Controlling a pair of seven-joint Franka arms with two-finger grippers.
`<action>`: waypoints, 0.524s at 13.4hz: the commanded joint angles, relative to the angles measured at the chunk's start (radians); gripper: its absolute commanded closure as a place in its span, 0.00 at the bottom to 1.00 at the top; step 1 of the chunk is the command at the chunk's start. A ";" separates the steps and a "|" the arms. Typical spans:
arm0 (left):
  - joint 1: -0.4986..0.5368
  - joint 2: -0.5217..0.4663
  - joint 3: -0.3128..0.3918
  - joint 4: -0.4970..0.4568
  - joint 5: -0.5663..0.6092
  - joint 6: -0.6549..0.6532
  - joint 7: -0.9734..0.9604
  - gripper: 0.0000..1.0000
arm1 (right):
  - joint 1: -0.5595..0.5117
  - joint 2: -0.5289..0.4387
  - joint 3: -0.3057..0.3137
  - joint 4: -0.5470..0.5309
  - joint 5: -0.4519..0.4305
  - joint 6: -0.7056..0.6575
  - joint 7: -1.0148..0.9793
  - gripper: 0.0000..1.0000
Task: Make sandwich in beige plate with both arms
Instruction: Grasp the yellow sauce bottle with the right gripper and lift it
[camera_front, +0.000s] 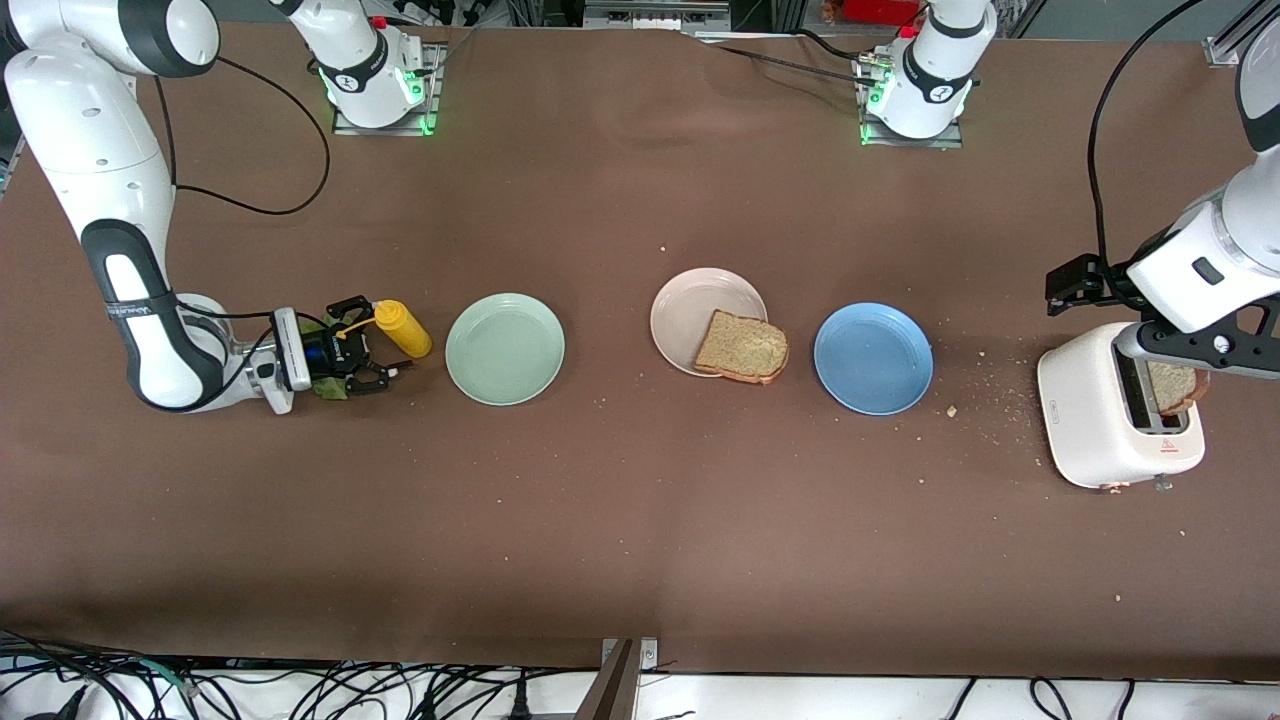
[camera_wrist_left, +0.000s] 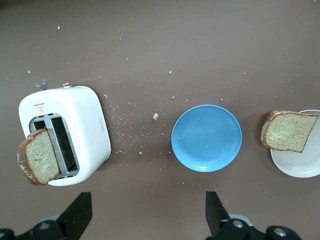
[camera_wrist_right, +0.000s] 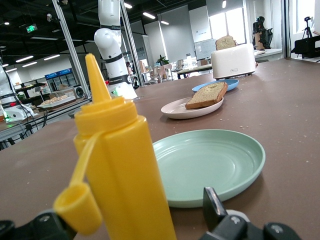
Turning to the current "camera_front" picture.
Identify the green lettuce leaf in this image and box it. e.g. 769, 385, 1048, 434
303, 313, 353, 402

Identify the yellow squeeze sauce bottle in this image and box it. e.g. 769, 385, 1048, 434
335, 299, 434, 360

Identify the brown bread slice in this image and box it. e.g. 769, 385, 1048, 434
1147, 360, 1212, 417
692, 309, 791, 386

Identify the mint green round plate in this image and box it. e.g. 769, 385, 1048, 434
445, 292, 566, 407

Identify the blue round plate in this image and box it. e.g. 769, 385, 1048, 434
813, 302, 935, 416

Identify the beige round plate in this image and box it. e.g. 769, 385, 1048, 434
650, 267, 769, 378

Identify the white two-slot toaster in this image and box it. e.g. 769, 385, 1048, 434
1037, 322, 1207, 493

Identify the red box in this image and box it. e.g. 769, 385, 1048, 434
840, 0, 926, 27

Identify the long black arm cable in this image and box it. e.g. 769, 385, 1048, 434
152, 55, 331, 216
1088, 0, 1201, 263

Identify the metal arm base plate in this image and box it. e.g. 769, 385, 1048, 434
333, 40, 442, 137
853, 52, 966, 150

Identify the aluminium frame profile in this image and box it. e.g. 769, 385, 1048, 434
1203, 0, 1279, 69
0, 130, 27, 201

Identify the teal cable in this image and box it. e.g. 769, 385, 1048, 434
125, 658, 191, 693

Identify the black cable on table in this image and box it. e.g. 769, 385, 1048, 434
700, 30, 881, 91

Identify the aluminium post with bracket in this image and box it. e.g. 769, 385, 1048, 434
573, 637, 661, 720

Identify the grey metal frame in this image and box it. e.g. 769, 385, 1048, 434
583, 0, 733, 36

